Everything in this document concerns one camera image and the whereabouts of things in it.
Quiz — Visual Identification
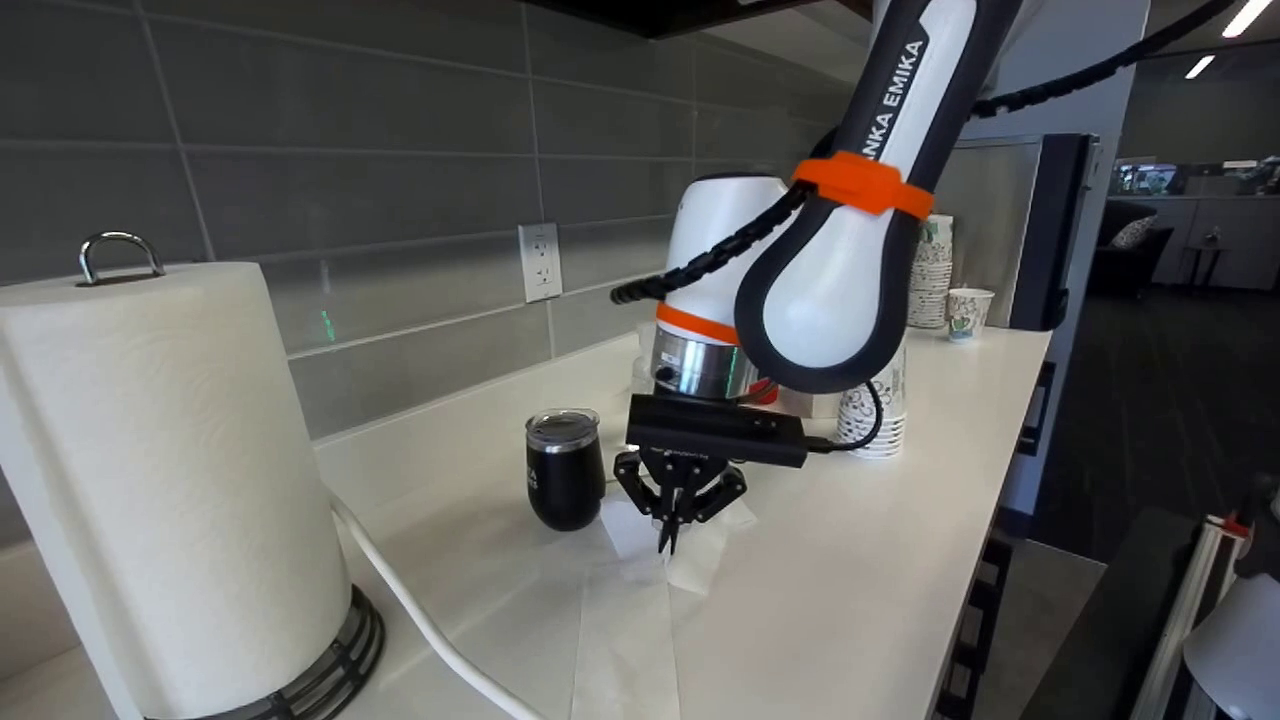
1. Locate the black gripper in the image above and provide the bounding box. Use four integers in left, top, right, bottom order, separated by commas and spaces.
611, 446, 747, 552

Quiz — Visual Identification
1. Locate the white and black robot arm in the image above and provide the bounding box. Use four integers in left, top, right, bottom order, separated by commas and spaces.
611, 0, 1019, 547

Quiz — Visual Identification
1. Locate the white power cable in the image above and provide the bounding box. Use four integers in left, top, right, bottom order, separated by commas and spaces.
322, 493, 538, 720

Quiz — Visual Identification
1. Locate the black tumbler with lid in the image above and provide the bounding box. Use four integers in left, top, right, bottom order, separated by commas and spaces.
522, 413, 603, 533

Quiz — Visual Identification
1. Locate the white wall outlet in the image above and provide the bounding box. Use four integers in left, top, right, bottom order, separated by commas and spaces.
516, 222, 563, 301

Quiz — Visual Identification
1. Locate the small patterned paper cup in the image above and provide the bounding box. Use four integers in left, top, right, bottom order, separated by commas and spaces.
944, 288, 994, 341

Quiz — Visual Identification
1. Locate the paper towel roll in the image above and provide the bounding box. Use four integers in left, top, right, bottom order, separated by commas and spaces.
0, 265, 352, 720

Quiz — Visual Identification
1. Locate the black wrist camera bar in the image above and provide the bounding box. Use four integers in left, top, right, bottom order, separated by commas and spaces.
628, 395, 807, 466

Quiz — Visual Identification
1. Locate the white lamp shade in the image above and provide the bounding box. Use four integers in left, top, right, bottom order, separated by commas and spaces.
1185, 575, 1280, 720

